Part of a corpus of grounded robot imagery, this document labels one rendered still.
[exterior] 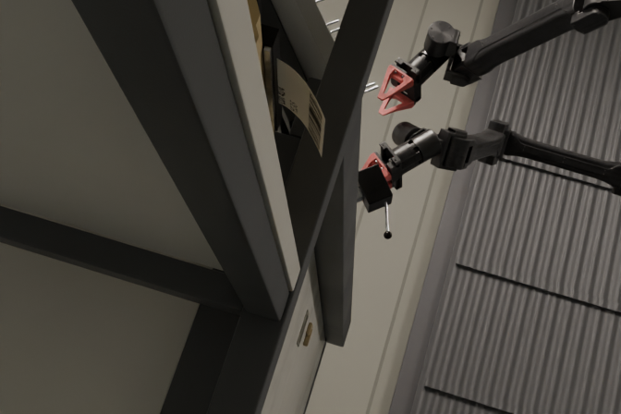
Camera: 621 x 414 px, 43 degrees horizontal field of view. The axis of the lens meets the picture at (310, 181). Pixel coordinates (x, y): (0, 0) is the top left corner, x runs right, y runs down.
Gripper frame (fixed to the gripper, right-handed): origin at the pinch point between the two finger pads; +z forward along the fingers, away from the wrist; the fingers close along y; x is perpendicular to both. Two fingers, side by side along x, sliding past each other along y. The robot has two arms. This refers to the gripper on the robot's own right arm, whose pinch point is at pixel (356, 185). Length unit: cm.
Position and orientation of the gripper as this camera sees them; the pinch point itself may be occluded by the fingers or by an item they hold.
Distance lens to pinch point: 164.8
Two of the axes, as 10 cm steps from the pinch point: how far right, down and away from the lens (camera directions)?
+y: -1.1, -5.3, -8.4
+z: -8.5, 4.8, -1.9
